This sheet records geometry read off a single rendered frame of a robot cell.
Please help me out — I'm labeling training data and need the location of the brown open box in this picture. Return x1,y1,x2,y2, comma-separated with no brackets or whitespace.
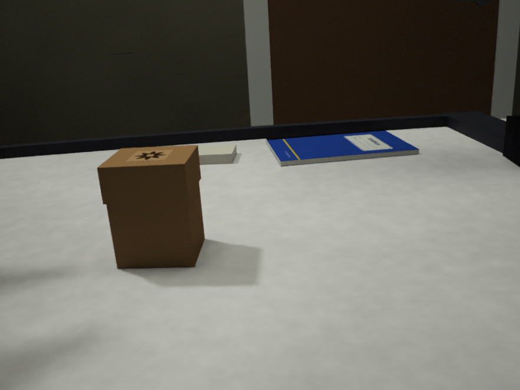
106,183,205,269

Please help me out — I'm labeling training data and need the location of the beige flat block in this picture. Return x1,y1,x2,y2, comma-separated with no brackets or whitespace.
198,144,237,165

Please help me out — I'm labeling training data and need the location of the blue notebook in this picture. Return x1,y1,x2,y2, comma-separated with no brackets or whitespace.
266,130,419,167

